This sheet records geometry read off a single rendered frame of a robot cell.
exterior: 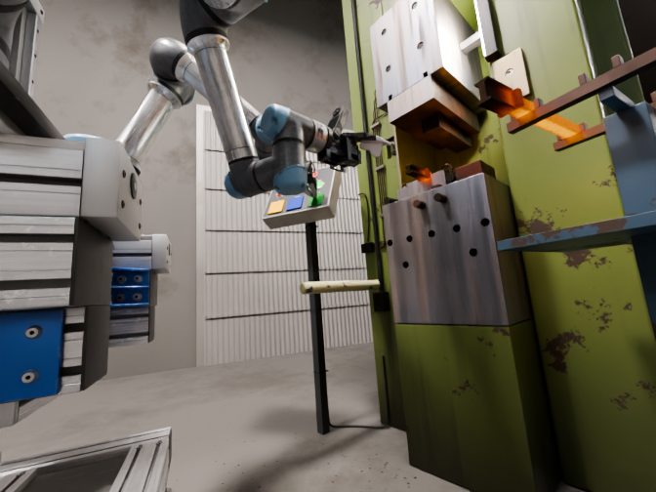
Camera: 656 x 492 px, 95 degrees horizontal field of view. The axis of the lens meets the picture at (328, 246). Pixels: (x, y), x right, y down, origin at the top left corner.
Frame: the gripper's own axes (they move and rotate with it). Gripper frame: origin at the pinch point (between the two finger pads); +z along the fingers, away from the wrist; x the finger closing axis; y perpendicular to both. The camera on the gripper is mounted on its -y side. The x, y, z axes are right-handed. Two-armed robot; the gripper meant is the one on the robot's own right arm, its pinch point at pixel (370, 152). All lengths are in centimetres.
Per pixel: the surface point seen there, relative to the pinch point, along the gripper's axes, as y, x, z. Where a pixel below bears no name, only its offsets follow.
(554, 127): 7.8, 41.7, 13.6
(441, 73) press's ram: -37, 10, 34
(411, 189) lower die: 3.9, -6.1, 30.7
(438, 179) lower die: 3.5, 5.1, 30.7
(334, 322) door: 72, -212, 175
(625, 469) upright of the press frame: 91, 37, 45
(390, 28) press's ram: -67, -7, 31
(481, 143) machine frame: -25, 5, 79
